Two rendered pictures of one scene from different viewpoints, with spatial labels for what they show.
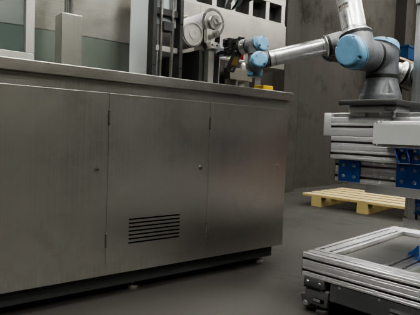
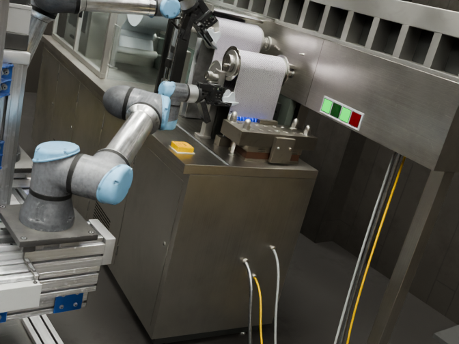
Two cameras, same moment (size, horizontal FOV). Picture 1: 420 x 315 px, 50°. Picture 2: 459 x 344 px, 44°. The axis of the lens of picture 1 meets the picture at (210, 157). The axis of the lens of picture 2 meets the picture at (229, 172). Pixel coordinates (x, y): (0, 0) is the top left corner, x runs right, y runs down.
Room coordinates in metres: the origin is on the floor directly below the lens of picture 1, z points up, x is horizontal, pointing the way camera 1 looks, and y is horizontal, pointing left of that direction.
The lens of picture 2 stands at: (2.61, -2.40, 1.57)
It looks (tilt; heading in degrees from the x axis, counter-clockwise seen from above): 18 degrees down; 94
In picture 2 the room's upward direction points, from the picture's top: 14 degrees clockwise
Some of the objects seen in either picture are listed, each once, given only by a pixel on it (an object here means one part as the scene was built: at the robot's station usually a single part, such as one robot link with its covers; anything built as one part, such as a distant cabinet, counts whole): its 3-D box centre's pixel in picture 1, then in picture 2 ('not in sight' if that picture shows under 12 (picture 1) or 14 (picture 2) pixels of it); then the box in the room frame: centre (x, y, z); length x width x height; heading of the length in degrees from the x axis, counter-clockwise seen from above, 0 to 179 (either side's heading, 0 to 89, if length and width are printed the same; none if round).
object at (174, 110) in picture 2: (255, 65); (164, 114); (2.16, -0.20, 1.01); 0.11 x 0.08 x 0.11; 0
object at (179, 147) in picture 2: (263, 88); (182, 147); (2.27, -0.26, 0.91); 0.07 x 0.07 x 0.02; 38
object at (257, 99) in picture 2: (206, 54); (255, 101); (2.49, 0.04, 1.11); 0.23 x 0.01 x 0.18; 38
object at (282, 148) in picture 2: not in sight; (282, 150); (2.66, -0.10, 0.97); 0.10 x 0.03 x 0.11; 38
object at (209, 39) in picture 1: (210, 59); (209, 104); (2.30, 0.02, 1.05); 0.06 x 0.05 x 0.31; 38
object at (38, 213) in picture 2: not in sight; (48, 203); (2.05, -0.99, 0.87); 0.15 x 0.15 x 0.10
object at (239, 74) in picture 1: (218, 77); (270, 135); (2.59, -0.03, 1.00); 0.40 x 0.16 x 0.06; 38
